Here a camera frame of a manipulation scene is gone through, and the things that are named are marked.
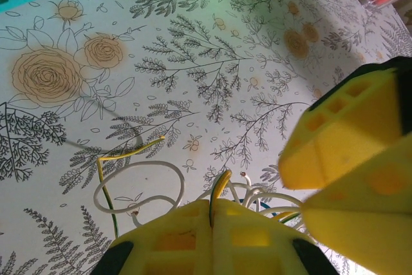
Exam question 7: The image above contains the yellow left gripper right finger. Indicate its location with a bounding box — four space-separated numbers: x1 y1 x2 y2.
212 197 335 275

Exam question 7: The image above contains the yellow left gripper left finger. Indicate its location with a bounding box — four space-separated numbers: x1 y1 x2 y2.
96 200 213 275

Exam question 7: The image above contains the thin blue cable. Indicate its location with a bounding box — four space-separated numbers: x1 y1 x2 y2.
256 200 278 218

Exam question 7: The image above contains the thin yellow-green cable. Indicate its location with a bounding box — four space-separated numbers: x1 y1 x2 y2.
97 135 233 240

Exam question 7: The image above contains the thin white cable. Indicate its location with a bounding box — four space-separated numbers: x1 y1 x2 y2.
225 171 306 234
93 160 187 227

